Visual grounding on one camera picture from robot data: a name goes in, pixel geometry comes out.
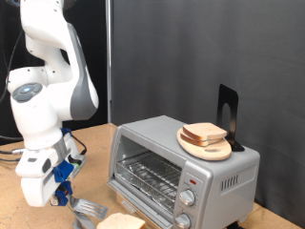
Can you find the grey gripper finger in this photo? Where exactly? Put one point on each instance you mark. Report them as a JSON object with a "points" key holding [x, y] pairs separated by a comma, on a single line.
{"points": [[54, 201]]}

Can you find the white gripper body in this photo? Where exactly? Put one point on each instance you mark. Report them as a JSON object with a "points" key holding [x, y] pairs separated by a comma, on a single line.
{"points": [[36, 191]]}

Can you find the metal spatula with blue block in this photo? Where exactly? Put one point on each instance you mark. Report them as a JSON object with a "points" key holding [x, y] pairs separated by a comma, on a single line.
{"points": [[90, 208]]}

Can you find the white bread slice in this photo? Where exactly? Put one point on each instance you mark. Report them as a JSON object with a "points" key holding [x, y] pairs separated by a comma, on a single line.
{"points": [[195, 142], [203, 130], [120, 222]]}

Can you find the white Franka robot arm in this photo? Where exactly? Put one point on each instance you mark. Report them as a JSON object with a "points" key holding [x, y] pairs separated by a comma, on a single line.
{"points": [[47, 105]]}

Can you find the glass oven door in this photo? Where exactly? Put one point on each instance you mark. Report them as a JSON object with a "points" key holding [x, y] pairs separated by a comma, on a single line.
{"points": [[98, 194]]}

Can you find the silver toaster oven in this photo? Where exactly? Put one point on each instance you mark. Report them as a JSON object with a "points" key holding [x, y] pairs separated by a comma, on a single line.
{"points": [[152, 133]]}

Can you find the silver oven knob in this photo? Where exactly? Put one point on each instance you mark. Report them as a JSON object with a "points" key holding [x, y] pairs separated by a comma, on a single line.
{"points": [[182, 221], [187, 197]]}

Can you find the vertical metal pole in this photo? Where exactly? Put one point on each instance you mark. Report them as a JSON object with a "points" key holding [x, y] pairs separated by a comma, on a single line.
{"points": [[109, 63]]}

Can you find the black backdrop curtain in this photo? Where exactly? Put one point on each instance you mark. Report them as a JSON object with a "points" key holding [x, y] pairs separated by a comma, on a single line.
{"points": [[95, 47]]}

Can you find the oval wooden cutting board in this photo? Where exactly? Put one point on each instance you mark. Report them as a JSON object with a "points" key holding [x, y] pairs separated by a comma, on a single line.
{"points": [[209, 152]]}

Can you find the black metal bookend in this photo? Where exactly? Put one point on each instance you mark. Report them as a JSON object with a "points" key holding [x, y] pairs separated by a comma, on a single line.
{"points": [[232, 95]]}

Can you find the dark grey backdrop curtain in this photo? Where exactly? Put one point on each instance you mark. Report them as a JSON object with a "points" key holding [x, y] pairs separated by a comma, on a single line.
{"points": [[206, 47]]}

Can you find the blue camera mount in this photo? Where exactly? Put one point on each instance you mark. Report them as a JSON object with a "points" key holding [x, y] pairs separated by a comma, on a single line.
{"points": [[62, 171]]}

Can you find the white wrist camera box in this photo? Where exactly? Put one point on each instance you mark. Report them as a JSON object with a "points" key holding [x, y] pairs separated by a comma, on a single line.
{"points": [[80, 170]]}

